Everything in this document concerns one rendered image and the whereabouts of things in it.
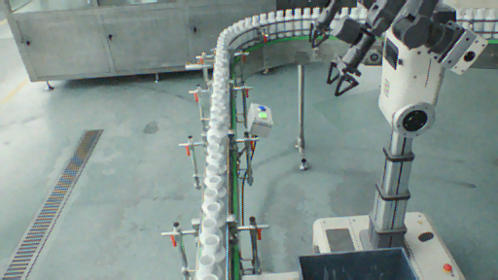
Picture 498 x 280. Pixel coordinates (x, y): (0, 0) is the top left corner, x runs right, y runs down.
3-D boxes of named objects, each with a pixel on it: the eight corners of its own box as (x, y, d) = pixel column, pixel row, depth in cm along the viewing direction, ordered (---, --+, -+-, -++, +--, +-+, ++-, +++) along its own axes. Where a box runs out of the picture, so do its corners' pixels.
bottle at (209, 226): (204, 277, 107) (195, 232, 98) (205, 260, 112) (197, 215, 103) (227, 275, 107) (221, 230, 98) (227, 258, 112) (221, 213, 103)
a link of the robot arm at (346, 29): (391, 21, 118) (382, 14, 125) (359, 3, 115) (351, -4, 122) (367, 56, 123) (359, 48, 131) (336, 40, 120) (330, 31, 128)
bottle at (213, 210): (231, 257, 112) (226, 212, 104) (210, 261, 111) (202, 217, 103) (228, 241, 117) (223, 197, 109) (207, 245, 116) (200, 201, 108)
